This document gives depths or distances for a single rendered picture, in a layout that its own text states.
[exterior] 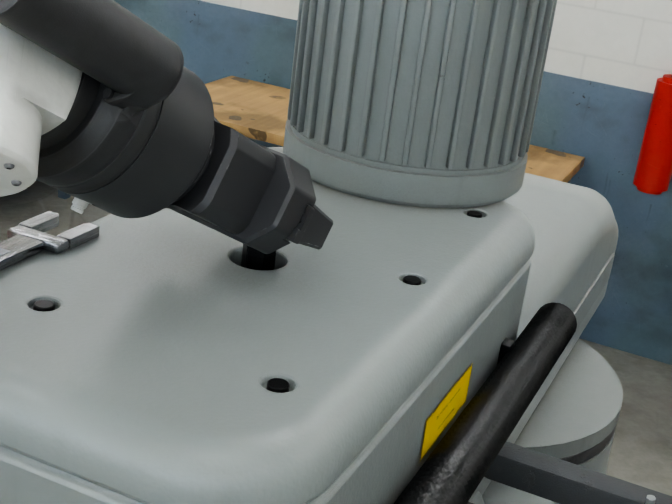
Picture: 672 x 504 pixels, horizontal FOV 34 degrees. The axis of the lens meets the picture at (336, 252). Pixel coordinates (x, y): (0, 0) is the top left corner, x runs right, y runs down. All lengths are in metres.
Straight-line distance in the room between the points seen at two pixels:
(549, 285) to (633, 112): 3.81
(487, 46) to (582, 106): 4.16
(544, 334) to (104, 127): 0.44
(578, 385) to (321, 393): 0.82
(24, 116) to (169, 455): 0.16
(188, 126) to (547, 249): 0.68
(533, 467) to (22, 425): 0.58
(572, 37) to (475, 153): 4.12
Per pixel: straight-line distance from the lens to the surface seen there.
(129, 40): 0.49
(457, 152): 0.81
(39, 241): 0.68
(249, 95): 5.15
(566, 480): 1.01
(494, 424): 0.72
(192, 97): 0.56
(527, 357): 0.81
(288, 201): 0.60
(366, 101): 0.80
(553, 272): 1.15
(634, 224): 5.03
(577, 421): 1.26
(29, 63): 0.49
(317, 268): 0.68
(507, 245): 0.79
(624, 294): 5.14
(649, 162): 4.81
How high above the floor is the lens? 2.16
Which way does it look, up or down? 22 degrees down
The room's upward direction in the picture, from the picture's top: 7 degrees clockwise
